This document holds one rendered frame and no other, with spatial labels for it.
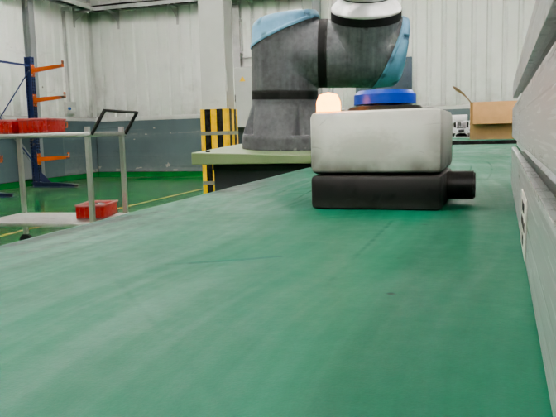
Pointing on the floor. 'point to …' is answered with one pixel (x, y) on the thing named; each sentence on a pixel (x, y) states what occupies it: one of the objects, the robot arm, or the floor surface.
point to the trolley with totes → (37, 127)
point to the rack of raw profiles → (36, 117)
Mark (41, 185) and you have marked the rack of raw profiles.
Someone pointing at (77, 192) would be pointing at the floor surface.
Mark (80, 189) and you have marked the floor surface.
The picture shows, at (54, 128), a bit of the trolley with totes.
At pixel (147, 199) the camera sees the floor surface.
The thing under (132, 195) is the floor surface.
